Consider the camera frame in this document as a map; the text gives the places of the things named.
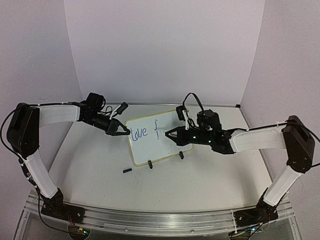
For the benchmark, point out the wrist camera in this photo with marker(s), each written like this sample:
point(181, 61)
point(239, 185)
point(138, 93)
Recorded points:
point(182, 113)
point(118, 110)

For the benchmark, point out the black left whiteboard foot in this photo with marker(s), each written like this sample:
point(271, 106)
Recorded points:
point(150, 164)

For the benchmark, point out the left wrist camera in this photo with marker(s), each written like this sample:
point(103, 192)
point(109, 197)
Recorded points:
point(118, 110)

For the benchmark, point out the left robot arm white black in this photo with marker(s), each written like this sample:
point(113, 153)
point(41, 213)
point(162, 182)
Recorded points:
point(23, 132)

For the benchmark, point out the aluminium front rail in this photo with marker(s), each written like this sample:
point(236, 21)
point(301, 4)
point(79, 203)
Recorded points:
point(100, 223)

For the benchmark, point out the aluminium back table rail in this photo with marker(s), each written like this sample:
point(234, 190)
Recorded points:
point(176, 104)

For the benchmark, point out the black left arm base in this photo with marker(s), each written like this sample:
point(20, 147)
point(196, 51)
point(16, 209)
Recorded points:
point(56, 208)

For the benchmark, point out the black whiteboard foot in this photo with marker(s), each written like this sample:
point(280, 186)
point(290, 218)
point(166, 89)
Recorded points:
point(181, 155)
point(150, 164)

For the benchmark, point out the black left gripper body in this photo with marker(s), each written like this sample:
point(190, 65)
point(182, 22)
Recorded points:
point(109, 129)

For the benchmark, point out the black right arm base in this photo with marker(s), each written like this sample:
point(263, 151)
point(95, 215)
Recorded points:
point(261, 213)

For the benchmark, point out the yellow framed small whiteboard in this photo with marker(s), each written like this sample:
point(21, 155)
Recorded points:
point(146, 144)

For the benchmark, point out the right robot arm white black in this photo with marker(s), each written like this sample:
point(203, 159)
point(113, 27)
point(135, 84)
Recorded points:
point(291, 136)

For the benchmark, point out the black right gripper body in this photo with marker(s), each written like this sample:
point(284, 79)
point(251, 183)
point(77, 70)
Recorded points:
point(180, 137)

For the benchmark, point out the black right whiteboard foot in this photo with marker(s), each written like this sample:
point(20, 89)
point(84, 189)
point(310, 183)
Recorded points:
point(181, 155)

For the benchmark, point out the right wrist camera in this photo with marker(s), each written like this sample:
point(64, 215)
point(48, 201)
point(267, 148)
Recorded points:
point(182, 113)

